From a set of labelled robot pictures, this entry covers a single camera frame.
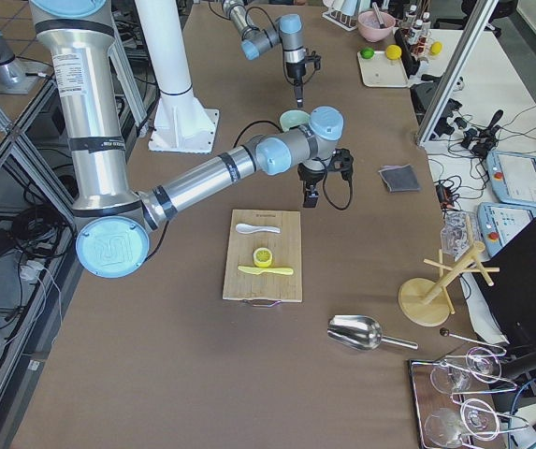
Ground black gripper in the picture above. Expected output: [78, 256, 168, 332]
[297, 161, 327, 208]
[285, 61, 306, 107]

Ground mint green bowl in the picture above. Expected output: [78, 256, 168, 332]
[279, 109, 311, 132]

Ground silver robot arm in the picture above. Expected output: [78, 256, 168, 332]
[30, 1, 343, 278]
[221, 1, 310, 109]

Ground white ceramic spoon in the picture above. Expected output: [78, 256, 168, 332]
[235, 223, 281, 234]

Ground pink bowl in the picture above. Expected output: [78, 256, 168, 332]
[357, 10, 396, 42]

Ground yellow lemon half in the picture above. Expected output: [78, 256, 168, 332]
[253, 247, 273, 268]

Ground green lime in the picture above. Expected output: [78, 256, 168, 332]
[360, 47, 374, 59]

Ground bamboo cutting board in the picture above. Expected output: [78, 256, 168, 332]
[223, 210, 303, 305]

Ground cream plastic tray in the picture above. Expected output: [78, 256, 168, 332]
[356, 51, 409, 88]

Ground grey folded cloth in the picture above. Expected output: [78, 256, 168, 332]
[379, 165, 421, 193]

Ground yellow plastic knife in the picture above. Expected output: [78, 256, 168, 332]
[238, 266, 294, 276]

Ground yellow lemon on tray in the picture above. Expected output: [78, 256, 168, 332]
[384, 45, 402, 61]

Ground metal scoop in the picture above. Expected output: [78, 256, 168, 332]
[326, 314, 419, 351]

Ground wooden mug tree stand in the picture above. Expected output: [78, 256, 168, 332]
[398, 212, 500, 326]

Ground lower teach pendant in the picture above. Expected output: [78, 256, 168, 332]
[477, 202, 536, 256]

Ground teach pendant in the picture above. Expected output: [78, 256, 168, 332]
[477, 202, 536, 256]
[486, 150, 536, 208]

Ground upper teach pendant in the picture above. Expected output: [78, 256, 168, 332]
[486, 150, 536, 208]

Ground black monitor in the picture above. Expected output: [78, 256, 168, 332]
[480, 219, 536, 345]

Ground wine glass rack tray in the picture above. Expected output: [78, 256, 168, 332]
[409, 346, 529, 448]

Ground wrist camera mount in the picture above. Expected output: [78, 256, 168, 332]
[305, 51, 322, 77]
[328, 148, 354, 184]

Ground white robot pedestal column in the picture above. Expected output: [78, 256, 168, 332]
[136, 0, 219, 154]

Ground aluminium frame post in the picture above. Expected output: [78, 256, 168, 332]
[415, 0, 499, 146]

